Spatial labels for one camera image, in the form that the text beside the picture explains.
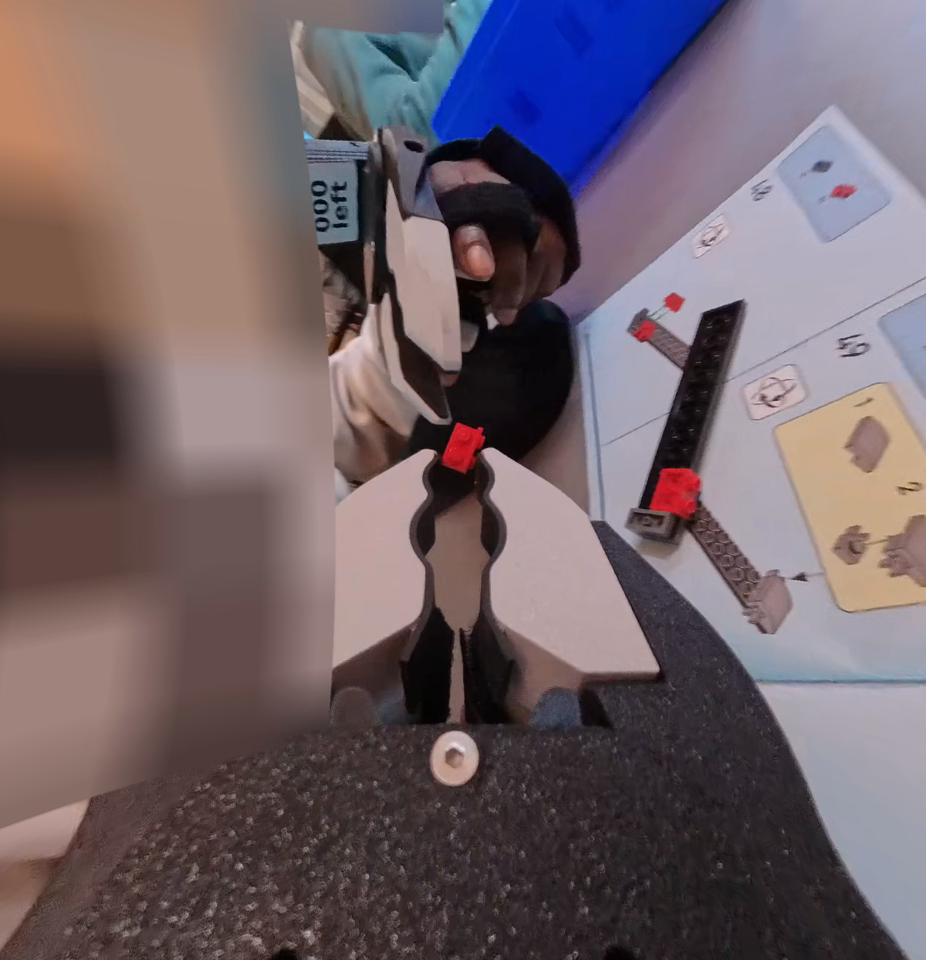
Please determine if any person's white sweater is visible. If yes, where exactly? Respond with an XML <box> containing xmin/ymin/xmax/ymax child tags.
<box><xmin>329</xmin><ymin>322</ymin><xmax>435</xmax><ymax>489</ymax></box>

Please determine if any open lego instruction booklet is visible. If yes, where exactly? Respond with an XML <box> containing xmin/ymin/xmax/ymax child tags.
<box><xmin>577</xmin><ymin>103</ymin><xmax>926</xmax><ymax>960</ymax></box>

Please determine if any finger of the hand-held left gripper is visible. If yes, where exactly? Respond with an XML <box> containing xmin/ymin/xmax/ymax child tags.
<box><xmin>379</xmin><ymin>313</ymin><xmax>455</xmax><ymax>427</ymax></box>

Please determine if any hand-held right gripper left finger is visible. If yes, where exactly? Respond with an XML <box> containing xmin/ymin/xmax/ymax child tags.
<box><xmin>331</xmin><ymin>450</ymin><xmax>458</xmax><ymax>725</ymax></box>

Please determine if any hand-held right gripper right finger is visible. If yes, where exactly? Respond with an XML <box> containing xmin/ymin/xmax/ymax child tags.
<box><xmin>465</xmin><ymin>448</ymin><xmax>662</xmax><ymax>725</ymax></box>

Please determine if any black quilted wrist pad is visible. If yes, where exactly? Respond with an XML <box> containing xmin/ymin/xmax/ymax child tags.
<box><xmin>409</xmin><ymin>298</ymin><xmax>578</xmax><ymax>464</ymax></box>

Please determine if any large blue plastic bin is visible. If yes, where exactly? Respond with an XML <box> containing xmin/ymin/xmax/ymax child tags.
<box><xmin>431</xmin><ymin>0</ymin><xmax>728</xmax><ymax>190</ymax></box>

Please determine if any long black lego plate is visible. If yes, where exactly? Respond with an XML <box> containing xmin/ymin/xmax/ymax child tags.
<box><xmin>625</xmin><ymin>298</ymin><xmax>749</xmax><ymax>544</ymax></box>

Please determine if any person's left hand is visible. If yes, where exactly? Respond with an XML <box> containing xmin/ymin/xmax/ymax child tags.
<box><xmin>429</xmin><ymin>161</ymin><xmax>580</xmax><ymax>327</ymax></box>

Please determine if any small red lego brick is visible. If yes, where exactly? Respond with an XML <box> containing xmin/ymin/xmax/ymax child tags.
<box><xmin>648</xmin><ymin>468</ymin><xmax>704</xmax><ymax>521</ymax></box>
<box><xmin>441</xmin><ymin>421</ymin><xmax>485</xmax><ymax>474</ymax></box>

